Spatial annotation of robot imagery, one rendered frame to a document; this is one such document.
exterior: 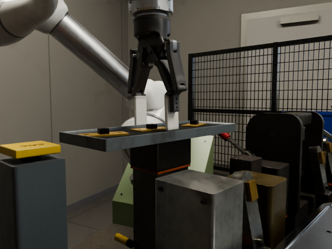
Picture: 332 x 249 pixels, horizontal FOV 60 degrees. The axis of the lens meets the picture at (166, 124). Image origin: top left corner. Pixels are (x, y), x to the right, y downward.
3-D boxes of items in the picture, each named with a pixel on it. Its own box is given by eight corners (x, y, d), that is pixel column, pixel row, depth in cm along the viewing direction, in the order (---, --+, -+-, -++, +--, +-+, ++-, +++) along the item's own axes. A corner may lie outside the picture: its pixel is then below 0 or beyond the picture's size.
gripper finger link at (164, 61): (160, 50, 60) (164, 45, 59) (181, 96, 56) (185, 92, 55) (145, 48, 57) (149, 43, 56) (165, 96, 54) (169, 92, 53)
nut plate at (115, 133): (81, 138, 46) (81, 130, 46) (76, 135, 50) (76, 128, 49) (130, 135, 50) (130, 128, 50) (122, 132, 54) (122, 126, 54)
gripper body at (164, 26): (124, 19, 59) (126, 65, 60) (148, 9, 52) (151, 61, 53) (153, 24, 64) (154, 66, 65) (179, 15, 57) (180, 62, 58)
